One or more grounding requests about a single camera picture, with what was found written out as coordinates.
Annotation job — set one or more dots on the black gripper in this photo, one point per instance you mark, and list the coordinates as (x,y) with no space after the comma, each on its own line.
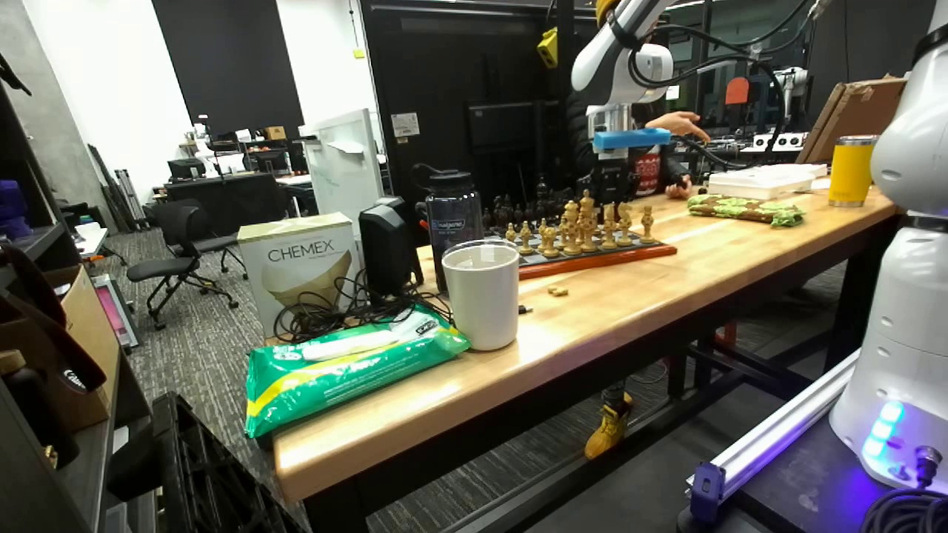
(613,167)

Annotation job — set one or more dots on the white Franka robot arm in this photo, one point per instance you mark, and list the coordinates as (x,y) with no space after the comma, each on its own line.
(903,297)

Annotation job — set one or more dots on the light wooden rook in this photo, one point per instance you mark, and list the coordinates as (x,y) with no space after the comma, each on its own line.
(647,219)
(509,235)

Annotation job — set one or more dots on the person's right hand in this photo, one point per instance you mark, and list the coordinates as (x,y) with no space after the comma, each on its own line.
(681,124)

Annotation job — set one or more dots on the person in black jacket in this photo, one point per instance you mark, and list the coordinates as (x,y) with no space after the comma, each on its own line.
(647,171)

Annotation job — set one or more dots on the tall light wooden chess piece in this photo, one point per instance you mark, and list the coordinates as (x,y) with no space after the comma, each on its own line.
(588,216)
(569,225)

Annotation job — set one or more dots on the light wooden pawn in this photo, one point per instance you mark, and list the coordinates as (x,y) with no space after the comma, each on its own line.
(626,223)

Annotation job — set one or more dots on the green and brown oven mitt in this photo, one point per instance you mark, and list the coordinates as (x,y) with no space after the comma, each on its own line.
(721,205)
(773,214)

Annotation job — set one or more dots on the dark chess piece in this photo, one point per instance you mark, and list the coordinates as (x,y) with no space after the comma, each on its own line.
(497,210)

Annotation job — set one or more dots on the small tan crumb piece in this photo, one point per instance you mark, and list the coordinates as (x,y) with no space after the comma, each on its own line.
(557,291)

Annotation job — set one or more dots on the yellow hanging tag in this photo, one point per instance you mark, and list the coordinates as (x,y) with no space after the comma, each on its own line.
(549,45)

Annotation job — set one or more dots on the white plastic container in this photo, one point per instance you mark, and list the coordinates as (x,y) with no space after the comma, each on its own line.
(766,182)

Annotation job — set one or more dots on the black cabinet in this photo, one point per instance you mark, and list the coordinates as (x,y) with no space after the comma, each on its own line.
(474,97)

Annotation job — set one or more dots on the dark water bottle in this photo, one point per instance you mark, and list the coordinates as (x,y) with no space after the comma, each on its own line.
(453,223)

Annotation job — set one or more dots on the white paper cup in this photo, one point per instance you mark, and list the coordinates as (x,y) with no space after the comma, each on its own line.
(481,297)

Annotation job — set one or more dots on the white label on cabinet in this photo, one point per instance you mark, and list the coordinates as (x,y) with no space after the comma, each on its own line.
(403,124)

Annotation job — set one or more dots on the yellow cup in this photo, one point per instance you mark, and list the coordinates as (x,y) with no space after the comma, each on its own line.
(851,168)

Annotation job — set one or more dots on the brown wooden board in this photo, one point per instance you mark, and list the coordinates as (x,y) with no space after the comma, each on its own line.
(853,120)

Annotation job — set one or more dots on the black coffee grinder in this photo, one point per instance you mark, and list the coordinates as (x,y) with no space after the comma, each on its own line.
(383,253)

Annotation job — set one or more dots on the yellow object under table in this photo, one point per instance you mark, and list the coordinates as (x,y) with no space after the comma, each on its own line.
(609,426)

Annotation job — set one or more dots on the white Chemex filter box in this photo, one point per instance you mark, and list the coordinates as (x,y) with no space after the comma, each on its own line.
(296,268)

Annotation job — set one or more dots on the green wet wipes pack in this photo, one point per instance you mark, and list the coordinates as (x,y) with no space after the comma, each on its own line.
(345,370)

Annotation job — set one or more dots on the black office chair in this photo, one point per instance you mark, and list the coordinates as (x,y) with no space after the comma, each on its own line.
(188,256)

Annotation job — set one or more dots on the black plastic crate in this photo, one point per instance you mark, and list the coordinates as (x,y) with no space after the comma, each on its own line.
(210,473)

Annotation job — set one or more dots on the brown cardboard box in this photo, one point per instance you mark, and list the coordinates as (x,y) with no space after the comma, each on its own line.
(84,343)

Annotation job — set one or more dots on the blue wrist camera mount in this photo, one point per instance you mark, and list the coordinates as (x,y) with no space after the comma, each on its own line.
(632,140)

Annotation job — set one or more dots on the wooden chessboard with red-brown frame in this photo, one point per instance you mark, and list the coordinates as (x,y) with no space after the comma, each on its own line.
(601,256)

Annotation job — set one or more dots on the black metal table frame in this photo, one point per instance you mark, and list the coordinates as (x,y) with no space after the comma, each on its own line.
(681,365)

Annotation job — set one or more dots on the aluminium rail with blue end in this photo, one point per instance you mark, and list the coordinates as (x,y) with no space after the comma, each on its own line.
(771,432)

